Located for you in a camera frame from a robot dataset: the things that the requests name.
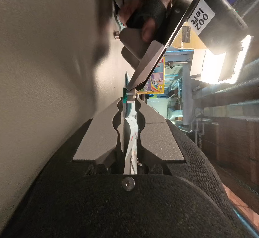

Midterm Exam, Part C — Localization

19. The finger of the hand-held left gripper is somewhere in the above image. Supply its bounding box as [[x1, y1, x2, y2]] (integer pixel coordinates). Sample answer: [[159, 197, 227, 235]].
[[126, 40, 165, 91]]

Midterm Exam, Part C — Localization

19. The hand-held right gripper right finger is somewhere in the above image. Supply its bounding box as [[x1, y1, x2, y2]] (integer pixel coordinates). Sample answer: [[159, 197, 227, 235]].
[[134, 98, 185, 167]]

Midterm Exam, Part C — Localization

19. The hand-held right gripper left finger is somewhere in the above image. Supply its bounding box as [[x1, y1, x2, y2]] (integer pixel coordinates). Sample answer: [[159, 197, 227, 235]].
[[72, 97, 124, 169]]

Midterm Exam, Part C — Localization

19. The green and white lego assembly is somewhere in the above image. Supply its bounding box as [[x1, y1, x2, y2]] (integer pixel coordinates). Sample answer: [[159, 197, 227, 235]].
[[123, 88, 135, 103]]

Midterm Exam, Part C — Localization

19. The yellow lego box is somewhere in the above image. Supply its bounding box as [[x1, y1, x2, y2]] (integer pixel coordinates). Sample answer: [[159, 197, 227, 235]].
[[137, 57, 166, 95]]

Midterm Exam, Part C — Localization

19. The open lego instruction booklet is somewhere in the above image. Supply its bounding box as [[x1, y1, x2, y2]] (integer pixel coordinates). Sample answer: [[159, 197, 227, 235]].
[[124, 116, 139, 175]]

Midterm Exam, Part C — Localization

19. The wooden book stand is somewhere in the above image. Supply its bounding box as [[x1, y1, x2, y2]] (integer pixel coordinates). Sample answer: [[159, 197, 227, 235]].
[[174, 26, 209, 50]]

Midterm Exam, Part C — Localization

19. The studio light panel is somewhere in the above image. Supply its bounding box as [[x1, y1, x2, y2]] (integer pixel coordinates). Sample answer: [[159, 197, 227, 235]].
[[190, 35, 252, 85]]

